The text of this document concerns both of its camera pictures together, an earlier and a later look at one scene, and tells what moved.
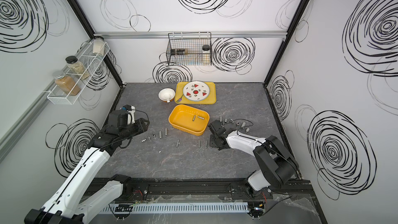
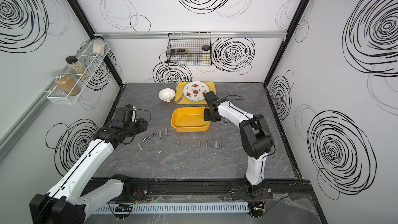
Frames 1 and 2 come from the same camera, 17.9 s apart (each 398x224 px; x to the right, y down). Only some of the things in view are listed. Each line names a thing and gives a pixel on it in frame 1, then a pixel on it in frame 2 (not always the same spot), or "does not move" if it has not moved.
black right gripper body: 213,141 -> 208,115
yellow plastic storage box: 189,120 does not move
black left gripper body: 138,127 does not move
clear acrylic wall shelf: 69,87 does not move
